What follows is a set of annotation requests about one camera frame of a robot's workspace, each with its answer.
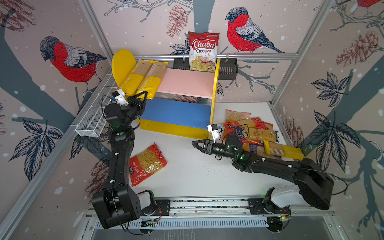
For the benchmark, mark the red short pasta bag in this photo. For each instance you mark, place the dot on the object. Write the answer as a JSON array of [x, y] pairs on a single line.
[[231, 131]]

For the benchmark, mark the white wire basket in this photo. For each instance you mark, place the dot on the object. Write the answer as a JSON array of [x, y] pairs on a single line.
[[93, 120]]

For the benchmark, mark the blue orange pasta bag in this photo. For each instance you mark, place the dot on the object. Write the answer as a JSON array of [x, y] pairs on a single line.
[[255, 149]]

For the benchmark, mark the blue spaghetti bag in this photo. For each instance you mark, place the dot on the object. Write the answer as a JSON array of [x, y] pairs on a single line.
[[253, 134]]

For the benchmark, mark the black wall basket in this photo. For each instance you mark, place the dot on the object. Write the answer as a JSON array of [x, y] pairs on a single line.
[[228, 68]]

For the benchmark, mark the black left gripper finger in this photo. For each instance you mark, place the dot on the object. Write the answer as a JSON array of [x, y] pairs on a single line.
[[143, 96], [135, 97]]

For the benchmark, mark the yellow Pastatime spaghetti bag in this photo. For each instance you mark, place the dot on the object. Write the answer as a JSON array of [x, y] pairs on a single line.
[[153, 79], [132, 82], [276, 149]]

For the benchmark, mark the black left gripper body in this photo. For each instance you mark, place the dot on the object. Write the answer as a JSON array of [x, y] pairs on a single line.
[[137, 109]]

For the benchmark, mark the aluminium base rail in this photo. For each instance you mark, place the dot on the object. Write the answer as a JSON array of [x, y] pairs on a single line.
[[209, 213]]

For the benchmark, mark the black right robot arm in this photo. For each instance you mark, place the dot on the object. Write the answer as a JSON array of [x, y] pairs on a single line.
[[313, 184]]

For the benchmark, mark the red spaghetti bag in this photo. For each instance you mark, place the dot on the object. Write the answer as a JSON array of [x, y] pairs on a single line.
[[251, 123]]

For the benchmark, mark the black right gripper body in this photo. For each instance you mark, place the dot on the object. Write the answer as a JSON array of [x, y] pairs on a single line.
[[217, 150]]

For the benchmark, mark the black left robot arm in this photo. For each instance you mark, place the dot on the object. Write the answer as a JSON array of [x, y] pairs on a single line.
[[117, 204]]

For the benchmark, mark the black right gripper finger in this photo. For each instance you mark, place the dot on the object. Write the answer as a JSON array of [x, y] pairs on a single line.
[[200, 141], [201, 147]]

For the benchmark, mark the red macaroni bag left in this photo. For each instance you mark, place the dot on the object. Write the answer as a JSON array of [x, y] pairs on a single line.
[[146, 164]]

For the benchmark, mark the orange macaroni bag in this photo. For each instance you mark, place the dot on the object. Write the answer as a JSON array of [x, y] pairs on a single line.
[[232, 116]]

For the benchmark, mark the yellow pink blue shelf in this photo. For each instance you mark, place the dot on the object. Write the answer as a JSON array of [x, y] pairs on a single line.
[[184, 103]]

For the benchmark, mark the Chuba cassava chips bag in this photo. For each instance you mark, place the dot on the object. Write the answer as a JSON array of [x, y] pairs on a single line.
[[203, 51]]

